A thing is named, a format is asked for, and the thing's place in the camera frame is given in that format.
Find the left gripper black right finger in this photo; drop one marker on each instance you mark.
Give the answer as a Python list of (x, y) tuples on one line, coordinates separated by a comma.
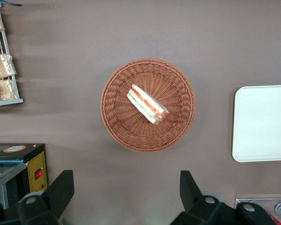
[(192, 201)]

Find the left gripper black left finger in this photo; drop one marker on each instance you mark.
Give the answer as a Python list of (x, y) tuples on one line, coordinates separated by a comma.
[(58, 192)]

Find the triangle sandwich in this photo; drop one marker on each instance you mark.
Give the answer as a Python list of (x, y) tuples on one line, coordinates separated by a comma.
[(145, 103)]

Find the round brown wicker basket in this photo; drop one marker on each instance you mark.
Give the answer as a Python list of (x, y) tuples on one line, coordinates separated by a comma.
[(121, 131)]

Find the cream plastic serving tray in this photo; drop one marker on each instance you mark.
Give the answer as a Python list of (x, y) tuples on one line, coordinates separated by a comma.
[(262, 124)]

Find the black glass food warmer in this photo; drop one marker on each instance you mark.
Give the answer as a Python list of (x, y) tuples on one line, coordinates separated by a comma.
[(23, 152)]

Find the clear acrylic bottle rack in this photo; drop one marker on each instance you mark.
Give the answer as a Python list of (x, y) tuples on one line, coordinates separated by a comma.
[(255, 202)]

